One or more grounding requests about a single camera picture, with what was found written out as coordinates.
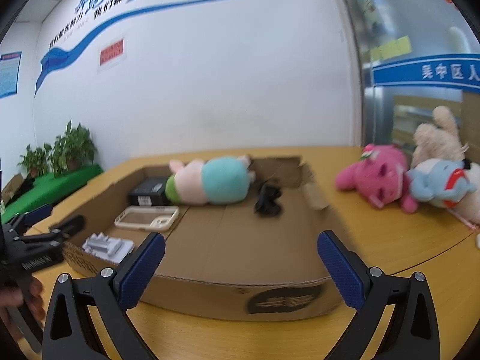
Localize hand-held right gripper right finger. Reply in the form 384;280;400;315
317;229;440;360

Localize blue ribbon wall decal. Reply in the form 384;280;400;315
34;0;286;96

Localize pink plush toy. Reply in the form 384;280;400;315
335;143;419;214

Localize blue wall notice poster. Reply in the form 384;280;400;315
0;52;22;99

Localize small black product box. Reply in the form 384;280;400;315
127;178;169;207

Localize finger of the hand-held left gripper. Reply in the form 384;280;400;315
15;204;53;233
17;215;85;251

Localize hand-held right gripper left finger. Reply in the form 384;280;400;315
42;232;166;360

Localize red wall notice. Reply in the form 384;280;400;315
98;37;125;69

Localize person's left hand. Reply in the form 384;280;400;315
0;275;47;340

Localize brown cardboard box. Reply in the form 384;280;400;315
62;155;351;321

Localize glass partition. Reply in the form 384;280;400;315
334;0;480;181

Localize blue banner with white lettering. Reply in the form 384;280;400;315
372;54;480;92

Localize large potted green plant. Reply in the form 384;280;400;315
49;120;97;175

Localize cream clear phone case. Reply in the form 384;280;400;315
114;205;180;231

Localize row of yellow sticky notes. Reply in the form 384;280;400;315
369;37;411;61

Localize light blue plush toy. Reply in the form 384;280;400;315
406;158;477;209

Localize teal and pink plush pig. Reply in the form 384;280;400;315
165;154;257;207

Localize beige plush toy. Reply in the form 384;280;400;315
410;106;480;226

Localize cartoon sticker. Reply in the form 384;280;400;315
356;0;387;32

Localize wooden desktop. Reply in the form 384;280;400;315
28;145;480;360

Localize flat cardboard carton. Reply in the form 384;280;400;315
1;173;25;205

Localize small potted green plant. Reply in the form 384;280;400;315
19;143;51;179

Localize pale beaded cord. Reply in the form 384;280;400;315
454;210;480;230

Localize black sunglasses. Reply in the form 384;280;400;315
254;182;284;217

